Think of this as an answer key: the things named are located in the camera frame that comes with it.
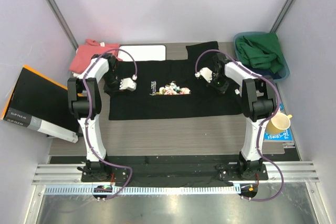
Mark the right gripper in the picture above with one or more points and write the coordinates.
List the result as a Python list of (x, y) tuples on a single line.
[(220, 90)]

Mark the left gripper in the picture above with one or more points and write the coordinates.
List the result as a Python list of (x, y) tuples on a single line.
[(112, 91)]

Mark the green t shirt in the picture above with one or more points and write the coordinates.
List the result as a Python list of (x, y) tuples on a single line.
[(260, 51)]

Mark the black t shirt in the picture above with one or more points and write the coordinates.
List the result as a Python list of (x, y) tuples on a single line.
[(169, 89)]

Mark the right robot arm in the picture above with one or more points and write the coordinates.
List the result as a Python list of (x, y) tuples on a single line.
[(258, 101)]

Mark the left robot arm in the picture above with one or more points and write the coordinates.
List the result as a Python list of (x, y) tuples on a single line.
[(85, 105)]

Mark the folded white t shirt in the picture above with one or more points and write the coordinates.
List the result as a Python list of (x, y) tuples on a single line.
[(75, 74)]

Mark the folded pink t shirt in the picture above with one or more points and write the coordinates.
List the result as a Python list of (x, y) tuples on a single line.
[(85, 52)]

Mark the navy blue t shirt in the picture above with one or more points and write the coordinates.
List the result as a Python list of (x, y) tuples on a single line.
[(265, 72)]

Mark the white whiteboard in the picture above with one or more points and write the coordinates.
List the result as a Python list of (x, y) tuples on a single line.
[(143, 53)]

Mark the yellow cup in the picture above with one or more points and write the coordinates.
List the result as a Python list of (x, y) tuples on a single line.
[(278, 123)]

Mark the black clip file folder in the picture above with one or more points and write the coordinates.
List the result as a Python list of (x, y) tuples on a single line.
[(41, 104)]

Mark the blue book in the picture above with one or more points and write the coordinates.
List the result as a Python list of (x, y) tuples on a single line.
[(284, 136)]

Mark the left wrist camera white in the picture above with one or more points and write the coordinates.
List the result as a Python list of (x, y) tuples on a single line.
[(128, 83)]

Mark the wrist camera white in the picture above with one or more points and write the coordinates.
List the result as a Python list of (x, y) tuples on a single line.
[(206, 74), (128, 83)]

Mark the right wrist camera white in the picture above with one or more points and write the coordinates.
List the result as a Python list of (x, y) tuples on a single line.
[(206, 74)]

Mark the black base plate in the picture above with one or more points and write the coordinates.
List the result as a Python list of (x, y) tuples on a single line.
[(182, 170)]

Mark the left aluminium frame post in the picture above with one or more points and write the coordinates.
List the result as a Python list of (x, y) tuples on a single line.
[(62, 22)]

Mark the aluminium frame post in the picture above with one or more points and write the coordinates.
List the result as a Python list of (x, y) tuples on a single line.
[(288, 1), (62, 22)]

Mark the aluminium rail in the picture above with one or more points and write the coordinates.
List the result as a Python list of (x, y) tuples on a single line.
[(68, 173)]

